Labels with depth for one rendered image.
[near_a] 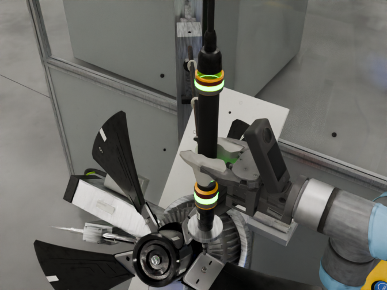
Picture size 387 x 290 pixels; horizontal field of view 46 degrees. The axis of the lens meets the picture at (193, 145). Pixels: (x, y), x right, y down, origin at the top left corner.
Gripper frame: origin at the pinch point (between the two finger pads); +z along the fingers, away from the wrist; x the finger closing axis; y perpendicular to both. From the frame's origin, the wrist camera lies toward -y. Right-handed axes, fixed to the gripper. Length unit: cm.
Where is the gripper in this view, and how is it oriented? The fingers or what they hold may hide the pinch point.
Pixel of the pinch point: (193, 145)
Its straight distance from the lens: 78.8
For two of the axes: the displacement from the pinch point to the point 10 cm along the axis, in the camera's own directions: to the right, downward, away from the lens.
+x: 5.2, -5.6, 6.4
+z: -8.5, -3.5, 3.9
